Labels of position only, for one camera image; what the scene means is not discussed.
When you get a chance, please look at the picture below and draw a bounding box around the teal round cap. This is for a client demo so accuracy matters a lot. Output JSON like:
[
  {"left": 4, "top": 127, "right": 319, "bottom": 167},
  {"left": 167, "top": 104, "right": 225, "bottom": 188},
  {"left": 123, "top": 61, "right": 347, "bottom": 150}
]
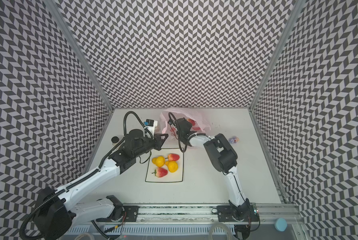
[{"left": 274, "top": 218, "right": 288, "bottom": 232}]

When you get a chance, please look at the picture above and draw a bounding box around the white square plate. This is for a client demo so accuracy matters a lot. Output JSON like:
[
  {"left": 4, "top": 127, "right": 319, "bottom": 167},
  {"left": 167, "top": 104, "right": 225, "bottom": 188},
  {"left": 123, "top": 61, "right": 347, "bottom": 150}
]
[{"left": 145, "top": 149, "right": 184, "bottom": 183}]

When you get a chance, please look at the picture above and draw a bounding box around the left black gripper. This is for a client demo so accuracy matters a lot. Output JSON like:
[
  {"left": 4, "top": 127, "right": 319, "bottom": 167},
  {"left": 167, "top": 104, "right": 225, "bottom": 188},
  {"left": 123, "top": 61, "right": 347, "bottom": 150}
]
[{"left": 133, "top": 133, "right": 170, "bottom": 158}]

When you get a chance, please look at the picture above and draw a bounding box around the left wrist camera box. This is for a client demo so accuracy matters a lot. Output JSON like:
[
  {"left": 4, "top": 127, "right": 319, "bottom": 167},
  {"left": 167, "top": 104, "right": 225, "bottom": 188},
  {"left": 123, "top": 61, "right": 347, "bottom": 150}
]
[{"left": 144, "top": 119, "right": 158, "bottom": 135}]

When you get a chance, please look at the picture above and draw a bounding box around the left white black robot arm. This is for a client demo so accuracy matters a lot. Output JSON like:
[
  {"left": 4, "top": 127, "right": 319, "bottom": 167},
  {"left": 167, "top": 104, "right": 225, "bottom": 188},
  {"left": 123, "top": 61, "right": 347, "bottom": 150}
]
[{"left": 19, "top": 129, "right": 169, "bottom": 240}]

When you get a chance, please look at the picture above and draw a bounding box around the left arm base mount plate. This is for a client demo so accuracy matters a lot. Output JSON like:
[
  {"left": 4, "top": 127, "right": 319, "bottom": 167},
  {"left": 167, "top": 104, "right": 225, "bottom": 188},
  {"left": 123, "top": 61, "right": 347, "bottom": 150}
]
[{"left": 108, "top": 205, "right": 140, "bottom": 223}]

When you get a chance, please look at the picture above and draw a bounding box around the yellow fake pear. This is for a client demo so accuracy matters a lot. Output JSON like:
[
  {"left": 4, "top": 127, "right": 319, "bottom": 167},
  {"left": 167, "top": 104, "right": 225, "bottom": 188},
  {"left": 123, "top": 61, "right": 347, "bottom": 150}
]
[
  {"left": 165, "top": 161, "right": 179, "bottom": 173},
  {"left": 152, "top": 156, "right": 166, "bottom": 168}
]

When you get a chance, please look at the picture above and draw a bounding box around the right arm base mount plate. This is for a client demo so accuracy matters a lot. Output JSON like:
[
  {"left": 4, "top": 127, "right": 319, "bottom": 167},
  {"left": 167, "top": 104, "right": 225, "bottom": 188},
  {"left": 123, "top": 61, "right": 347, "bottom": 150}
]
[{"left": 216, "top": 205, "right": 259, "bottom": 223}]

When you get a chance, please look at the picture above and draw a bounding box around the red fake wax apple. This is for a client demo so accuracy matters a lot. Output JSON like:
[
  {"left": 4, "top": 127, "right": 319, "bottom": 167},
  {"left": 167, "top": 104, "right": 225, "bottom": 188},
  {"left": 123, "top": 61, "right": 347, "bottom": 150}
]
[{"left": 166, "top": 154, "right": 180, "bottom": 162}]

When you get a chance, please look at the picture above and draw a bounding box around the aluminium front rail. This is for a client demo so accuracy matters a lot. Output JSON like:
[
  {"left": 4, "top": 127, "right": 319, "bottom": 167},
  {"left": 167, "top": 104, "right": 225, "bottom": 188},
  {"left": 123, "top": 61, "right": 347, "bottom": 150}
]
[{"left": 68, "top": 201, "right": 303, "bottom": 227}]

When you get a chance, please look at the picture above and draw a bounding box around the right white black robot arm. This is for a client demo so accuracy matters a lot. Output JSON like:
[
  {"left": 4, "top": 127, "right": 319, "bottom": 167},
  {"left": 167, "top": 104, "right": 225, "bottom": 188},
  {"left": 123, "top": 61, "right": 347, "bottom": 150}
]
[{"left": 168, "top": 112, "right": 251, "bottom": 221}]

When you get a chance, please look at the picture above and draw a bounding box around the clear tube loop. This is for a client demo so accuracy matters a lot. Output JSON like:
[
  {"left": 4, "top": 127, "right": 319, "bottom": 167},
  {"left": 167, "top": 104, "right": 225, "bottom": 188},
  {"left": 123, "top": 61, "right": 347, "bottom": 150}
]
[{"left": 208, "top": 222, "right": 238, "bottom": 240}]

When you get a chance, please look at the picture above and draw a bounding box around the small jar black lid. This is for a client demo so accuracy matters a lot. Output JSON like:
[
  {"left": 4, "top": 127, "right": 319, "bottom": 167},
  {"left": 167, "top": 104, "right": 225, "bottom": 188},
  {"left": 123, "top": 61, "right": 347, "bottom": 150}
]
[{"left": 111, "top": 136, "right": 120, "bottom": 145}]

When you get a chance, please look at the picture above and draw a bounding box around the fake strawberry with leaves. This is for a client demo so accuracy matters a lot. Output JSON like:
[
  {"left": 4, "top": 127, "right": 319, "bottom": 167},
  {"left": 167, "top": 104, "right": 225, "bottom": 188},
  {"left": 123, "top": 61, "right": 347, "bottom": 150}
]
[{"left": 153, "top": 168, "right": 168, "bottom": 178}]

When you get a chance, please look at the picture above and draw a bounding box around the pink plastic bag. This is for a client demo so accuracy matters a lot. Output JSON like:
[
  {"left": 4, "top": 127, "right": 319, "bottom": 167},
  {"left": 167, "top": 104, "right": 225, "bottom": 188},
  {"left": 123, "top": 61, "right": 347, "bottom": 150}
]
[{"left": 159, "top": 108, "right": 211, "bottom": 140}]

